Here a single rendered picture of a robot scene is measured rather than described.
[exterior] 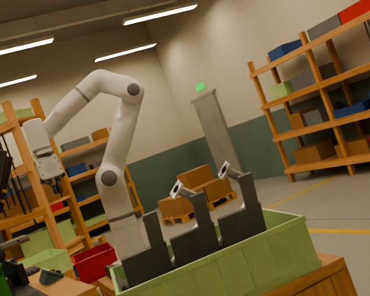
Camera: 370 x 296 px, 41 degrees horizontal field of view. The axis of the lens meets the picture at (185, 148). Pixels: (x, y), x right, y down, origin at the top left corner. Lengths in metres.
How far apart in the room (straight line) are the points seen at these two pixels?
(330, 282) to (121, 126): 1.08
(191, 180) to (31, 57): 5.21
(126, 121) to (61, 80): 10.05
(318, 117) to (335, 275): 6.14
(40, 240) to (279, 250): 4.04
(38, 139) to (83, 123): 9.88
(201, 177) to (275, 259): 7.63
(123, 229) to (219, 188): 6.80
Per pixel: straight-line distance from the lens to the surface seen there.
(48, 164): 2.19
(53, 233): 5.20
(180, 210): 8.45
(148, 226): 1.52
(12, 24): 10.21
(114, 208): 2.13
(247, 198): 1.59
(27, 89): 12.01
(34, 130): 2.19
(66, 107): 2.18
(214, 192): 8.79
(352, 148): 7.48
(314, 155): 8.13
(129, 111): 2.22
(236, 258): 1.52
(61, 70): 12.25
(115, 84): 2.16
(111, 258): 2.58
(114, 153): 2.18
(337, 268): 1.65
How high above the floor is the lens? 1.30
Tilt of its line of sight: 1 degrees down
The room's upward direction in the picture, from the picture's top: 20 degrees counter-clockwise
